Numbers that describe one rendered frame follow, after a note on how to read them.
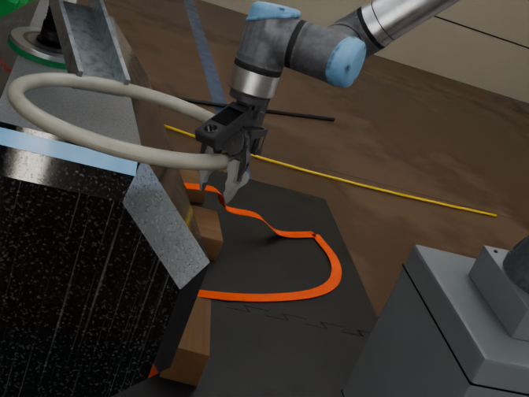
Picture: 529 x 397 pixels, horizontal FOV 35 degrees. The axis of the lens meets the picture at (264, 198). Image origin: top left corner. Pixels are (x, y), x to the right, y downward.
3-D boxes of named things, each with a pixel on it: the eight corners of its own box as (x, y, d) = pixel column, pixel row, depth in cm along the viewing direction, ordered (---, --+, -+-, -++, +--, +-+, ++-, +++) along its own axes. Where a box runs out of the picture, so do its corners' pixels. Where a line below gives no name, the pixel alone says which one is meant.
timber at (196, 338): (197, 387, 247) (209, 355, 242) (158, 377, 244) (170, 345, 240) (200, 328, 274) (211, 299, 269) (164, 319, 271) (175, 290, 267)
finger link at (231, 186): (251, 203, 161) (256, 156, 159) (234, 207, 156) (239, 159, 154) (238, 200, 162) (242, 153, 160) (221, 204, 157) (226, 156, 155)
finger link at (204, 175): (216, 189, 165) (237, 151, 161) (198, 192, 160) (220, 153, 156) (205, 179, 166) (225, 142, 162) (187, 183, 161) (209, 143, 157)
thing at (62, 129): (-16, 69, 174) (-13, 56, 173) (193, 105, 199) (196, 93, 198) (38, 153, 135) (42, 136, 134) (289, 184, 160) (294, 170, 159)
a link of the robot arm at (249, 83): (264, 77, 147) (221, 59, 151) (256, 103, 149) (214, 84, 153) (288, 78, 155) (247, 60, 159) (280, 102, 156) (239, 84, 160)
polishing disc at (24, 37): (74, 71, 211) (75, 66, 210) (-5, 40, 210) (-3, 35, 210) (101, 53, 230) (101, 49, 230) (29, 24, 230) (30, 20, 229)
